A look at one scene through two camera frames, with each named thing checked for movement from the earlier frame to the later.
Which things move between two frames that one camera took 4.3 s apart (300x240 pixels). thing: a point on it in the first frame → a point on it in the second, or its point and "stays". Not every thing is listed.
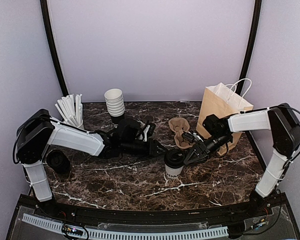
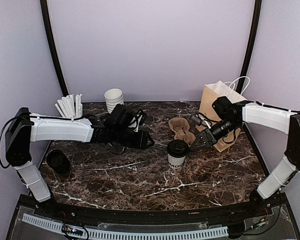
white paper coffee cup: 173,173 → 176,163
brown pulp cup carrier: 178,126 stays
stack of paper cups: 115,102 stays
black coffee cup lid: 174,158 → 178,148
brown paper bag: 221,98 stays
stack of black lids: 57,160 stays
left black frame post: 53,45 stays
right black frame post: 252,46 stays
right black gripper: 200,152 → 210,139
